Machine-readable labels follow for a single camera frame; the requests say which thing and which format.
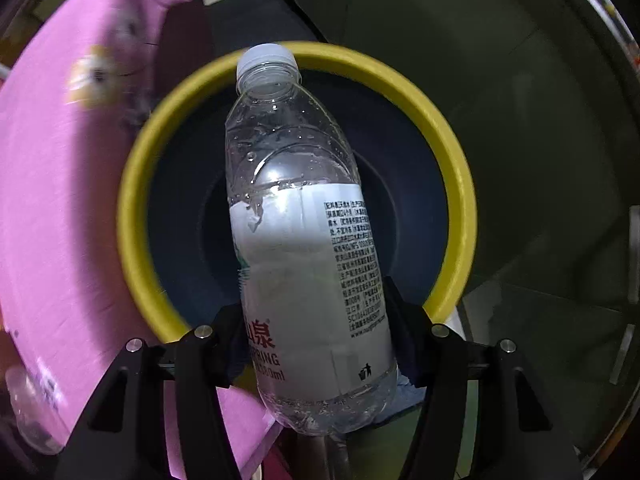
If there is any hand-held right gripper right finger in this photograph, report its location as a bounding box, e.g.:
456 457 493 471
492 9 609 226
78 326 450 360
379 277 585 480

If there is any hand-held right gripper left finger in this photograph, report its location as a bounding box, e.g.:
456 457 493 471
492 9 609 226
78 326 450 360
52 302 257 480

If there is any clear plastic water bottle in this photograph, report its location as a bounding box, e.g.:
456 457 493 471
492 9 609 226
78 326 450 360
225 44 401 436

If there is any yellow-rimmed blue trash bin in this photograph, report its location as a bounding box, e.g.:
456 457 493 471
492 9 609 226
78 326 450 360
116 41 478 346

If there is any clear plastic container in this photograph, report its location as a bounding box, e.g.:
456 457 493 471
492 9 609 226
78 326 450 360
4 364 67 457

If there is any pink floral tablecloth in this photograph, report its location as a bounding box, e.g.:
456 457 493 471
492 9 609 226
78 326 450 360
0 0 281 480

